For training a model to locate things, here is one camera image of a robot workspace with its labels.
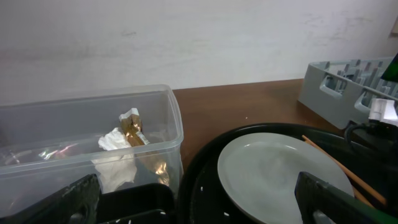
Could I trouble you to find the round black serving tray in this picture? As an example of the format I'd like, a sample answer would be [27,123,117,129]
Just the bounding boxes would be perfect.
[177,123,392,224]

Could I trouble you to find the grey dishwasher rack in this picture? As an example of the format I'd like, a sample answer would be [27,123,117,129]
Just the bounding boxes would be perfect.
[298,57,397,129]

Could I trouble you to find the gold foil wrapper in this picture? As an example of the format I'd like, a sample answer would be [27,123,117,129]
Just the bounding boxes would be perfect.
[119,108,170,186]

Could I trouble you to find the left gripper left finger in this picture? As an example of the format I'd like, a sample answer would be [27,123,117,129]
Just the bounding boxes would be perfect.
[1,174,101,224]

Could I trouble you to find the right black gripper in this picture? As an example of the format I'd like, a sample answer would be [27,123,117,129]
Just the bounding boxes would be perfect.
[344,119,397,199]

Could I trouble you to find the black rectangular tray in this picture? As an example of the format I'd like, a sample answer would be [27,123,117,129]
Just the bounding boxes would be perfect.
[96,183,177,224]

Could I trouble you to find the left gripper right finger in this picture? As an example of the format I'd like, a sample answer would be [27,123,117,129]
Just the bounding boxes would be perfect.
[294,172,397,224]

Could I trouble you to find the clear plastic storage bin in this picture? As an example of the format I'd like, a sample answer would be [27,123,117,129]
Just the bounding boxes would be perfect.
[1,85,183,217]

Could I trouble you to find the grey round plate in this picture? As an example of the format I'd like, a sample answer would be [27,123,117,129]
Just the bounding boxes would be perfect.
[217,133,354,224]

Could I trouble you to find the wooden chopstick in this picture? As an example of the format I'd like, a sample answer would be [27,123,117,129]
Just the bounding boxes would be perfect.
[302,135,387,206]
[302,135,374,208]

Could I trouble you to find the white napkin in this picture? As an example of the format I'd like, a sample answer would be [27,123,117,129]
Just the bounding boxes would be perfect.
[92,127,137,194]

